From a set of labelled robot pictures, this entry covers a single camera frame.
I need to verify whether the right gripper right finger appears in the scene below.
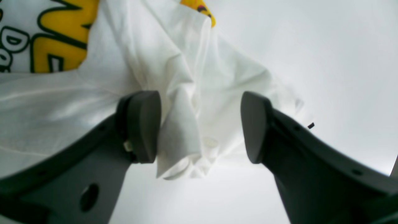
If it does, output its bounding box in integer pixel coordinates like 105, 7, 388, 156
240, 91, 398, 224

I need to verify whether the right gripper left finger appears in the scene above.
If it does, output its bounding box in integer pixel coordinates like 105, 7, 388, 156
0, 91, 161, 224

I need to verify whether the white printed t-shirt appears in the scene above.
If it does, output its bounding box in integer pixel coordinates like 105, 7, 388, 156
0, 0, 311, 180

